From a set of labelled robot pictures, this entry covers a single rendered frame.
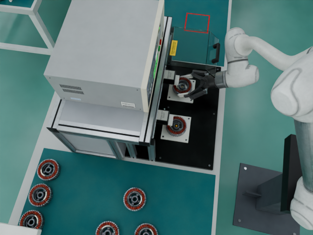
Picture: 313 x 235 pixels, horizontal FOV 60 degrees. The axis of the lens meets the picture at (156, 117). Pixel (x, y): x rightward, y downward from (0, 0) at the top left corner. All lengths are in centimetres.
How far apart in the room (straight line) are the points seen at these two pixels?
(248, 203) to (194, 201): 89
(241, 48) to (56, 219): 122
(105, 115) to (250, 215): 147
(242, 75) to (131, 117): 59
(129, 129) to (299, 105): 64
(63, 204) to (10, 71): 175
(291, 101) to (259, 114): 170
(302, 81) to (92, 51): 73
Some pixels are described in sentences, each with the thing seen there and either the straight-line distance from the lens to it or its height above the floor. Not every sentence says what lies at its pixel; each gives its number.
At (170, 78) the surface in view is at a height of 92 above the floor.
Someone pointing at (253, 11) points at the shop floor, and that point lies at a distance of 321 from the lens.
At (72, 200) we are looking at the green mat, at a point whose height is 75.
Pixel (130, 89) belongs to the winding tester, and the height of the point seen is 130.
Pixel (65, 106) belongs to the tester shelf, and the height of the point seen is 111.
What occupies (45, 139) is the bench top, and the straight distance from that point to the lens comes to 163.
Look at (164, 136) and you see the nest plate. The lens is 148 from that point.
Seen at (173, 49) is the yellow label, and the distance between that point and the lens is 140.
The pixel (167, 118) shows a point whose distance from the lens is 136.
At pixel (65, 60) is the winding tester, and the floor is 132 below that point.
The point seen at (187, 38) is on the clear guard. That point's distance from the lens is 145.
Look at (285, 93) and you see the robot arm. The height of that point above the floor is 150.
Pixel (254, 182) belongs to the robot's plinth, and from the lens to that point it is 231.
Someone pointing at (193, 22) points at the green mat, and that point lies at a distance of 195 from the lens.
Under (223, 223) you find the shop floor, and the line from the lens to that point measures 223.
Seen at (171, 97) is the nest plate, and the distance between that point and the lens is 157.
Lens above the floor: 217
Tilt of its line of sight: 67 degrees down
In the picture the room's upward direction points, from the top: 1 degrees counter-clockwise
